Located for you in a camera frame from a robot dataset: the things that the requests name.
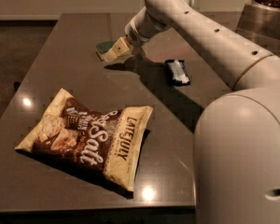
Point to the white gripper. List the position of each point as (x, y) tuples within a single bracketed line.
[(136, 34)]

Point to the green and yellow sponge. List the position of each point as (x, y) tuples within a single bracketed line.
[(102, 48)]

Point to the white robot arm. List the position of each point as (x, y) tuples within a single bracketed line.
[(237, 137)]

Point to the brown chip bag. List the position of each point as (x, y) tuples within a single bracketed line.
[(103, 144)]

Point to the black and white snack bar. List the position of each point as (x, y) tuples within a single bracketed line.
[(178, 71)]

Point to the metal container base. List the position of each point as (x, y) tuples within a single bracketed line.
[(260, 19)]

